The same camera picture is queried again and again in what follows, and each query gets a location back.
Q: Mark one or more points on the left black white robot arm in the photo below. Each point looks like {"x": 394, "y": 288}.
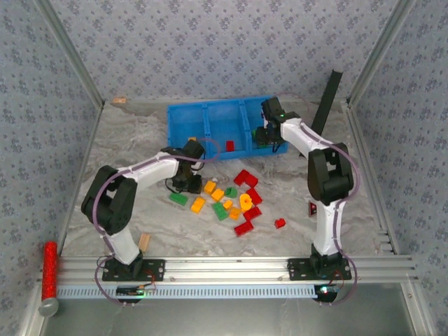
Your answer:
{"x": 105, "y": 203}

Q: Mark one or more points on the yellow sloped lego brick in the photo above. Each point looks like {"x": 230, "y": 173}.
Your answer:
{"x": 234, "y": 213}

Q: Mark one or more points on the red cylinder with grey knob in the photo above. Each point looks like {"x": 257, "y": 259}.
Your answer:
{"x": 49, "y": 273}

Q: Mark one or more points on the aluminium side rail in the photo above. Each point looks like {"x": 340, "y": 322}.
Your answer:
{"x": 87, "y": 150}
{"x": 371, "y": 182}

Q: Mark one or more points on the black flat bar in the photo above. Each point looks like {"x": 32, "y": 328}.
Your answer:
{"x": 330, "y": 94}

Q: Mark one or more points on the light wooden block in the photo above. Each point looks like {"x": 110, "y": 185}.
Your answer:
{"x": 144, "y": 242}

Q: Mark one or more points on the large red lego brick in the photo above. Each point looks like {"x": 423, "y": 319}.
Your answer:
{"x": 229, "y": 146}

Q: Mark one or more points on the small red lego brick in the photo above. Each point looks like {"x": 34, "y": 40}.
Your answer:
{"x": 280, "y": 223}

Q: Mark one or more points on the small yellow lego brick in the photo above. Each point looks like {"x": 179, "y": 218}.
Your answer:
{"x": 227, "y": 204}

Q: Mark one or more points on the wide aluminium base rail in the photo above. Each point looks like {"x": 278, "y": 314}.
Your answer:
{"x": 227, "y": 269}

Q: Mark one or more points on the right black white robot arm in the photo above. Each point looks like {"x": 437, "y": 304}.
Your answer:
{"x": 329, "y": 175}

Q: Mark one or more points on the small tan wooden block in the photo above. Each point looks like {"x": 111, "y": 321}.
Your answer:
{"x": 119, "y": 100}

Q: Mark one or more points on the red warning label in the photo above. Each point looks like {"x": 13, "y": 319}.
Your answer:
{"x": 312, "y": 209}

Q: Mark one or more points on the square green lego brick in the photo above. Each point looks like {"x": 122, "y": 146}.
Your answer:
{"x": 230, "y": 192}

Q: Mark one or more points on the yellow rounded flame-print brick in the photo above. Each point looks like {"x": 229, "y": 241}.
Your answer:
{"x": 246, "y": 202}

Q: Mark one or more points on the long red lego brick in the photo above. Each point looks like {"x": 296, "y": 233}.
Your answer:
{"x": 243, "y": 229}
{"x": 256, "y": 197}

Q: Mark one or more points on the small circuit board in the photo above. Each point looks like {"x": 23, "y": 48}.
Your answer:
{"x": 131, "y": 290}
{"x": 325, "y": 292}

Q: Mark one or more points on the aluminium frame post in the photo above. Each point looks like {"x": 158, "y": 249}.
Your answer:
{"x": 381, "y": 52}
{"x": 70, "y": 52}

